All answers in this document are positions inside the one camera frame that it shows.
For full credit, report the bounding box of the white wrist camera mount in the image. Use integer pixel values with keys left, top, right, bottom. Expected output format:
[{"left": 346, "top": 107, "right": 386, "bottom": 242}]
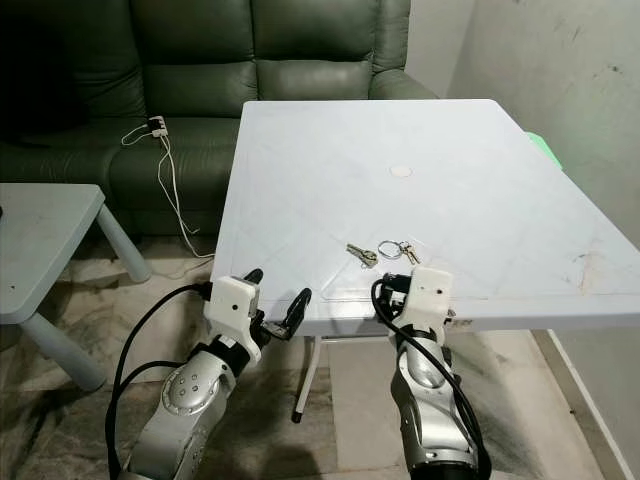
[
  {"left": 205, "top": 275, "right": 262, "bottom": 347},
  {"left": 399, "top": 265, "right": 454, "bottom": 332}
]

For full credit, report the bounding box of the silver key bunch with ring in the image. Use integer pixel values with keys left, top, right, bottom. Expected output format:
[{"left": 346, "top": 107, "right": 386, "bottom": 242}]
[{"left": 346, "top": 239, "right": 424, "bottom": 269}]

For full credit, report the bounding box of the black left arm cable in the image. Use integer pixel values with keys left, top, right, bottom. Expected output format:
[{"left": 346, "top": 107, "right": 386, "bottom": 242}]
[{"left": 104, "top": 282, "right": 213, "bottom": 480}]

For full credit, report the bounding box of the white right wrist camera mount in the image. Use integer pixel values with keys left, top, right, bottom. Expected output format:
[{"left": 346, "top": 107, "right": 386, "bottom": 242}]
[{"left": 399, "top": 265, "right": 454, "bottom": 332}]

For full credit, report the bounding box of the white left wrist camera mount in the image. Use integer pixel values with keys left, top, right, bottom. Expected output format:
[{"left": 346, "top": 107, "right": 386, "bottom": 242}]
[{"left": 205, "top": 275, "right": 262, "bottom": 347}]

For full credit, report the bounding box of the white charging cable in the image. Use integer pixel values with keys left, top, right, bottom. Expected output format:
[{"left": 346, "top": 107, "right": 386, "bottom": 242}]
[{"left": 122, "top": 122, "right": 213, "bottom": 259}]

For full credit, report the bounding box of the small grey side table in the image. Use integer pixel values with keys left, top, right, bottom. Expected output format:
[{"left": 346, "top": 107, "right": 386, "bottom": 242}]
[{"left": 0, "top": 183, "right": 153, "bottom": 387}]

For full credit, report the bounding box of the large white plastic table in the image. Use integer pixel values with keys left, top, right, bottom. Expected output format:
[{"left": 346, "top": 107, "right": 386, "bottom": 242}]
[{"left": 210, "top": 98, "right": 640, "bottom": 423}]

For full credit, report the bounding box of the dark green leather sofa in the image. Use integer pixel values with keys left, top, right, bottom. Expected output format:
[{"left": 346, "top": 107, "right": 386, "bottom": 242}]
[{"left": 0, "top": 0, "right": 441, "bottom": 239}]

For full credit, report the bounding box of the light green plastic object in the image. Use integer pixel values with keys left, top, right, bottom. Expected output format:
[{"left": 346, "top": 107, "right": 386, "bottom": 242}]
[{"left": 524, "top": 131, "right": 563, "bottom": 173}]

